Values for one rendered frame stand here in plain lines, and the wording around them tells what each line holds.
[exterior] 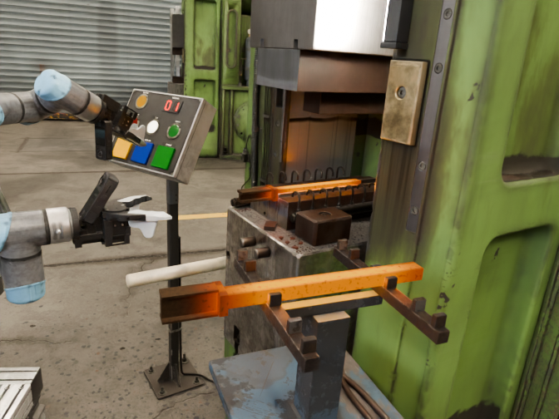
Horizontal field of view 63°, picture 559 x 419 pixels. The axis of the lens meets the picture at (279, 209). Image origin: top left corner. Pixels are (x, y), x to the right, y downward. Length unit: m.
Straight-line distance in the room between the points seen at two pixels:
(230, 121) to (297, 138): 4.61
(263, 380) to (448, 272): 0.44
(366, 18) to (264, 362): 0.81
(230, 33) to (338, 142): 4.54
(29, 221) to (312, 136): 0.87
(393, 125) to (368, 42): 0.24
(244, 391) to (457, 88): 0.71
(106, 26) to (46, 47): 1.05
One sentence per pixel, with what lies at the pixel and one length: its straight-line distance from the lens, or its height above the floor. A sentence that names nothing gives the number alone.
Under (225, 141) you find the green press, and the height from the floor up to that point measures 0.23.
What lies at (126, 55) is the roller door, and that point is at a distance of 9.10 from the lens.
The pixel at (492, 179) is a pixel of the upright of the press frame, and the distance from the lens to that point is 1.02.
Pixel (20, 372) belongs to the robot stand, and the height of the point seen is 0.23.
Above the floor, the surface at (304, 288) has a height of 1.00.
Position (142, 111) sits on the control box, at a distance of 1.71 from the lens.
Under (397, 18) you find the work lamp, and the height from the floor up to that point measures 1.44.
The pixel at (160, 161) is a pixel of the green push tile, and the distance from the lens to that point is 1.55.
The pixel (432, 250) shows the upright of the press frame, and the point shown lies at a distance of 1.04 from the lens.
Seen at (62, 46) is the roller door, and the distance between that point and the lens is 9.09.
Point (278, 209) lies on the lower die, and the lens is 1.22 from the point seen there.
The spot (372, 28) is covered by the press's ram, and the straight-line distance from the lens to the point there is 1.19.
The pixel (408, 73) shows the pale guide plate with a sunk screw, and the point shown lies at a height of 1.33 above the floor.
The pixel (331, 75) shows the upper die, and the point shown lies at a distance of 1.18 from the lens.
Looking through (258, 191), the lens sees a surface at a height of 1.01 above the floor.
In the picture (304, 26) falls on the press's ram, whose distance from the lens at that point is 1.11.
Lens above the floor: 1.35
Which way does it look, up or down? 19 degrees down
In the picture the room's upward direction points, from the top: 4 degrees clockwise
